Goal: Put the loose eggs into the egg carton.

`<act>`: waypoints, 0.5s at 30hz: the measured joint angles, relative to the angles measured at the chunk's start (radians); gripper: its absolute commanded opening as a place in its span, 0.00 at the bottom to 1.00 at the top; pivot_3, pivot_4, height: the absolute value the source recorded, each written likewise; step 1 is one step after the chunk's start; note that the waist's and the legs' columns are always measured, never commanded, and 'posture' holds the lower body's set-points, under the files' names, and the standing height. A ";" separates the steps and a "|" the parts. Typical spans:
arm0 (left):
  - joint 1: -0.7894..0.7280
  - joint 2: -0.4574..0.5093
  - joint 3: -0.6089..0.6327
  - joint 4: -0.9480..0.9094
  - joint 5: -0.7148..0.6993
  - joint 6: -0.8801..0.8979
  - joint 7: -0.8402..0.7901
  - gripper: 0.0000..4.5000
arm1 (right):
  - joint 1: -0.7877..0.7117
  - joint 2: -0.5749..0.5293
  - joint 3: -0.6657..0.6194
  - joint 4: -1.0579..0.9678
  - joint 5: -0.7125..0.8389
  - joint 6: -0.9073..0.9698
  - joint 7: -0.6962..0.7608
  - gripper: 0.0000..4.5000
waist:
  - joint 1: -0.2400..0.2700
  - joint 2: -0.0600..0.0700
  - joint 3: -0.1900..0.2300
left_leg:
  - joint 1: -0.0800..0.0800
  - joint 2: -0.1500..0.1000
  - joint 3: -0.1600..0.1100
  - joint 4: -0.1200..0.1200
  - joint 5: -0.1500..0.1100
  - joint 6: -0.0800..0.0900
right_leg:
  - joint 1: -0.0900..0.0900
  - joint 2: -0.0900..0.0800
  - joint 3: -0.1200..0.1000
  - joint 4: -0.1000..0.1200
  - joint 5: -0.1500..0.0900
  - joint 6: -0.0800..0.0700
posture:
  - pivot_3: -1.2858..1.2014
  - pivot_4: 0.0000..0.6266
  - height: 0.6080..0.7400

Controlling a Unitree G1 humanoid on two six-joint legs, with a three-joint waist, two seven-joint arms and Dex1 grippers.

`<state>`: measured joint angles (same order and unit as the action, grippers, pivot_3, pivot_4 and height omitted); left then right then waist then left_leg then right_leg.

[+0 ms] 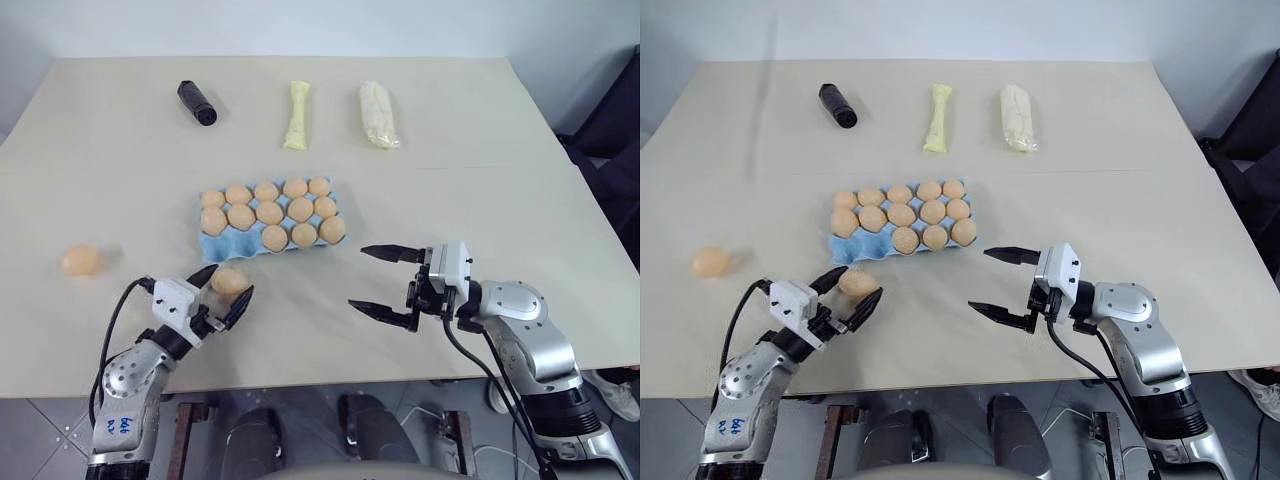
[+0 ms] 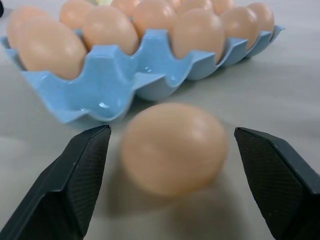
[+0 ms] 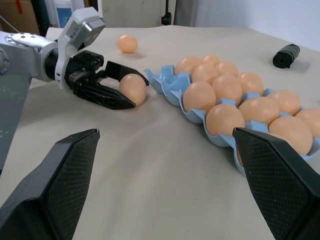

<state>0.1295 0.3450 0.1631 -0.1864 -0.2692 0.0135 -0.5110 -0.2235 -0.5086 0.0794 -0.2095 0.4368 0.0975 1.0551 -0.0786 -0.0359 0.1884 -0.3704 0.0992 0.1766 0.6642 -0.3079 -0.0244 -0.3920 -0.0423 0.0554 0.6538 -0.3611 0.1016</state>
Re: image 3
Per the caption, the tan egg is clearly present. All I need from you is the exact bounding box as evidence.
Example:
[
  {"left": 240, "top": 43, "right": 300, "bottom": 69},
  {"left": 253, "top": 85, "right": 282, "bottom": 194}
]
[
  {"left": 238, "top": 96, "right": 281, "bottom": 126},
  {"left": 265, "top": 89, "right": 302, "bottom": 117},
  {"left": 211, "top": 74, "right": 243, "bottom": 106},
  {"left": 182, "top": 80, "right": 217, "bottom": 114},
  {"left": 201, "top": 54, "right": 221, "bottom": 66},
  {"left": 205, "top": 103, "right": 246, "bottom": 137},
  {"left": 268, "top": 115, "right": 314, "bottom": 156},
  {"left": 191, "top": 63, "right": 221, "bottom": 86},
  {"left": 236, "top": 147, "right": 245, "bottom": 168},
  {"left": 294, "top": 107, "right": 320, "bottom": 138},
  {"left": 174, "top": 55, "right": 204, "bottom": 77},
  {"left": 116, "top": 34, "right": 139, "bottom": 54},
  {"left": 118, "top": 73, "right": 148, "bottom": 105},
  {"left": 215, "top": 61, "right": 240, "bottom": 78},
  {"left": 237, "top": 72, "right": 265, "bottom": 97}
]

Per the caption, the white container blue label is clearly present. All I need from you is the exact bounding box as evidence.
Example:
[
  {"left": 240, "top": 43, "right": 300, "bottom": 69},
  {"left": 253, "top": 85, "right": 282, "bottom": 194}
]
[{"left": 53, "top": 0, "right": 85, "bottom": 29}]

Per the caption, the brown cardboard box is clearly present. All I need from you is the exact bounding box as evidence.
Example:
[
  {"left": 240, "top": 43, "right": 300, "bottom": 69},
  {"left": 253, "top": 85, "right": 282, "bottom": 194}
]
[{"left": 0, "top": 0, "right": 41, "bottom": 36}]

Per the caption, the light blue egg tray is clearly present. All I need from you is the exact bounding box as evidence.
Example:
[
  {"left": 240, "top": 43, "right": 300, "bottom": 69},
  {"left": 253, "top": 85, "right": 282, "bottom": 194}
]
[{"left": 143, "top": 64, "right": 320, "bottom": 178}]

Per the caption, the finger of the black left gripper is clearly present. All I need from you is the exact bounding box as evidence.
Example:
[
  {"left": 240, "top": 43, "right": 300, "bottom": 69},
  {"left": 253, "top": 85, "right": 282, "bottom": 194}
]
[
  {"left": 102, "top": 60, "right": 150, "bottom": 87},
  {"left": 72, "top": 81, "right": 137, "bottom": 111}
]

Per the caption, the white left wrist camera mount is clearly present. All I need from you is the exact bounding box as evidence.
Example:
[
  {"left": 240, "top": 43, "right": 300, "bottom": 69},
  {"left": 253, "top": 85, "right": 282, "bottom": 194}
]
[{"left": 54, "top": 6, "right": 107, "bottom": 90}]

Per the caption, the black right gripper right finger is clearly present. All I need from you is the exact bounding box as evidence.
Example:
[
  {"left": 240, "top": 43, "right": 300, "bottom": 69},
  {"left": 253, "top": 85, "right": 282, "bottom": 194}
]
[{"left": 232, "top": 126, "right": 320, "bottom": 240}]

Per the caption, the black rolled bag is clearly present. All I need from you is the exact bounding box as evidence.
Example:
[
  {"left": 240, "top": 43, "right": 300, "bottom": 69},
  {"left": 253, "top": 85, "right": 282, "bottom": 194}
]
[{"left": 272, "top": 43, "right": 301, "bottom": 69}]

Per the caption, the black stand pole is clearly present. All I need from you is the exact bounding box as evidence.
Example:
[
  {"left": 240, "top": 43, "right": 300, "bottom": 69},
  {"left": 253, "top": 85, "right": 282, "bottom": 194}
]
[{"left": 160, "top": 0, "right": 174, "bottom": 26}]

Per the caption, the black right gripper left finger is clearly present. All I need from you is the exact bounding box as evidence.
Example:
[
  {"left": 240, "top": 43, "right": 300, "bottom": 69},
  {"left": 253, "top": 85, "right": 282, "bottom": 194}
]
[{"left": 0, "top": 128, "right": 101, "bottom": 240}]

